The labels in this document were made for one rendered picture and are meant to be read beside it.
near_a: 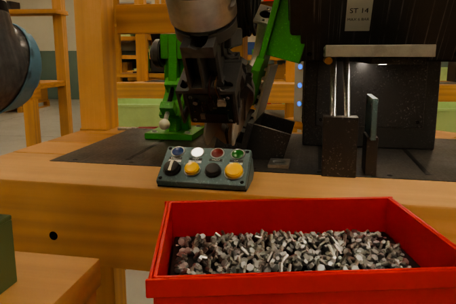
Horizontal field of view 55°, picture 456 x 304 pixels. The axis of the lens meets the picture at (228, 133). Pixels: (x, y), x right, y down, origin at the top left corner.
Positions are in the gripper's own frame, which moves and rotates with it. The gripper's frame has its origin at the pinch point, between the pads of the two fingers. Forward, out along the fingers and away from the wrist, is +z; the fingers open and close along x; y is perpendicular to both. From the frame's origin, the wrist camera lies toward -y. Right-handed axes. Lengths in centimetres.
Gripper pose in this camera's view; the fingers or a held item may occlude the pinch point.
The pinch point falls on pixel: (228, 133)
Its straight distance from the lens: 63.9
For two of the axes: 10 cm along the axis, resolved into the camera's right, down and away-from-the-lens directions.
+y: -1.6, 7.0, -6.9
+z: 1.1, 7.1, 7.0
